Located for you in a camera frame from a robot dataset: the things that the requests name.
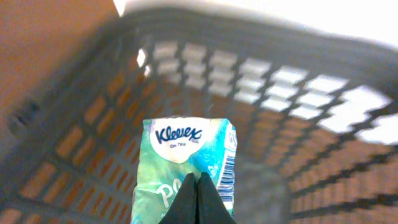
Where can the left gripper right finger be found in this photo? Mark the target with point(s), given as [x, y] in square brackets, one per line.
[210, 208]

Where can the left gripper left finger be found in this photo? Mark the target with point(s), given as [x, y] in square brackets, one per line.
[183, 208]

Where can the green Kleenex tissue pack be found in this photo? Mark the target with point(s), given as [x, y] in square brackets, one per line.
[171, 149]

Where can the grey plastic mesh basket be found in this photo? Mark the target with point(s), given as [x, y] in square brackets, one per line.
[316, 120]

